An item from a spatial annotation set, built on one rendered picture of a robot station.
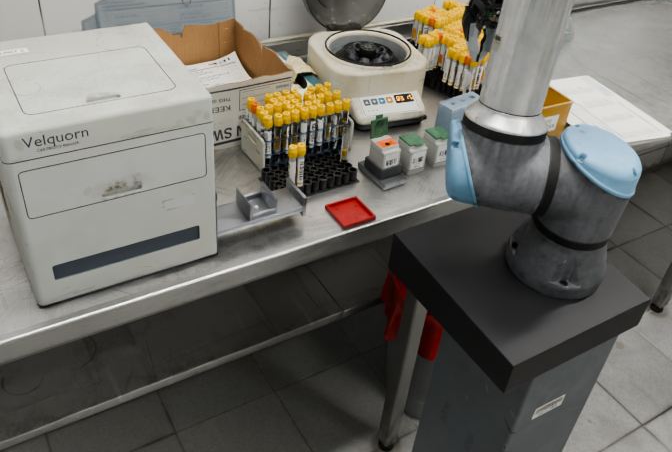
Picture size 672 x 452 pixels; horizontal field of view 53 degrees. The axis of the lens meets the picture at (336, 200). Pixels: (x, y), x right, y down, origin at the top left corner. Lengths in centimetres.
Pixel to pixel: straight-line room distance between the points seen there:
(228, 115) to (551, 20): 69
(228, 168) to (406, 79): 46
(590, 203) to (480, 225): 23
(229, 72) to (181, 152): 59
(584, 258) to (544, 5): 37
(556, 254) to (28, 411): 123
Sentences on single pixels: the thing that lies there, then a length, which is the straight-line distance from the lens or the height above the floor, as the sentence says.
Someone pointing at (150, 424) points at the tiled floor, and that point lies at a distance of 201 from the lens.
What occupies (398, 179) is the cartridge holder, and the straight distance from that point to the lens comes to 132.
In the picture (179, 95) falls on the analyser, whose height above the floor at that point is 118.
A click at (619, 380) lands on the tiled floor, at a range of 235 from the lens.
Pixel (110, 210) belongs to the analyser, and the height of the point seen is 102.
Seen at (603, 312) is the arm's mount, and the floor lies 93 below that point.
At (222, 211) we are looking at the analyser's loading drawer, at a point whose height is 91.
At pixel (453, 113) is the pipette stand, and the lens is 142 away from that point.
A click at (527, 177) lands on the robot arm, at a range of 95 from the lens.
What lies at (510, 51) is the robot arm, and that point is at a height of 129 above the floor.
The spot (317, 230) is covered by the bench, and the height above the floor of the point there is 87.
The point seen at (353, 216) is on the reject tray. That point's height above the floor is 88.
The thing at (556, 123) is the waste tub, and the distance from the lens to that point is 156.
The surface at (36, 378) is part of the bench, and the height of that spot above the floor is 27.
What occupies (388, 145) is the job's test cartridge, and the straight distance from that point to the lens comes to 130.
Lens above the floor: 163
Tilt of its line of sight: 36 degrees down
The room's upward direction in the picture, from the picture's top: 6 degrees clockwise
